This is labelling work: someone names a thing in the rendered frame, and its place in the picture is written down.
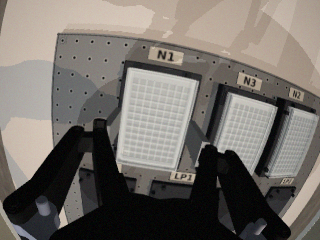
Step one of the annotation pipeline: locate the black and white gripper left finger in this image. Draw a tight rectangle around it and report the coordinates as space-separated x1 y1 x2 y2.
3 107 147 240

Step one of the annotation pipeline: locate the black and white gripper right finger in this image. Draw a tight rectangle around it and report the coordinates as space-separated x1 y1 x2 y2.
181 120 291 240

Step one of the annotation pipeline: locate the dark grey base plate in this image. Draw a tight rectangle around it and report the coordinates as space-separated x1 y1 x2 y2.
51 33 320 224

